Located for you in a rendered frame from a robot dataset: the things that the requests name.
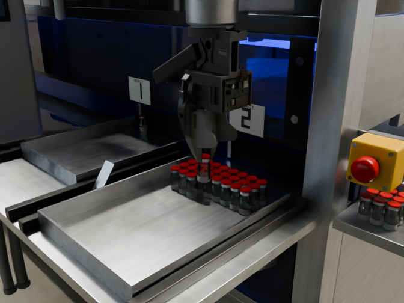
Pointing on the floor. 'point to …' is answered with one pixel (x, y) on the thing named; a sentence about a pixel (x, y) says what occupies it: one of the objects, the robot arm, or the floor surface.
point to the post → (332, 139)
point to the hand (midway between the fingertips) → (202, 151)
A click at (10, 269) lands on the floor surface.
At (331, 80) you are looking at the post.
